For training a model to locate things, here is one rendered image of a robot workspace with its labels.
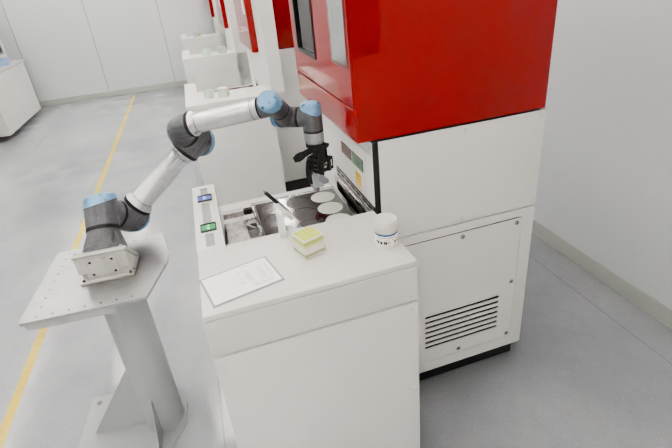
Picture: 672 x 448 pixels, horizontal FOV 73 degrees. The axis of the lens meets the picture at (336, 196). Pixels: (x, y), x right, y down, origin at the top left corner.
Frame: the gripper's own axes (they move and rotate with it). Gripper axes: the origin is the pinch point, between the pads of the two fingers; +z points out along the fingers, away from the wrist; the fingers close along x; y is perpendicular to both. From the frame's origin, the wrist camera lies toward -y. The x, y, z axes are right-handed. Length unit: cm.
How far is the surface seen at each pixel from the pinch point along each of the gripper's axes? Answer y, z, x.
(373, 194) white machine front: 29.1, -5.5, -5.8
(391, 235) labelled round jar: 46, -4, -27
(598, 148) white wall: 92, 22, 137
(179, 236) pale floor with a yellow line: -178, 97, 56
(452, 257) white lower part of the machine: 50, 30, 18
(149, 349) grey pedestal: -46, 51, -62
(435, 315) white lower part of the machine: 45, 59, 14
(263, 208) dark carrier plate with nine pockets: -19.6, 7.4, -10.9
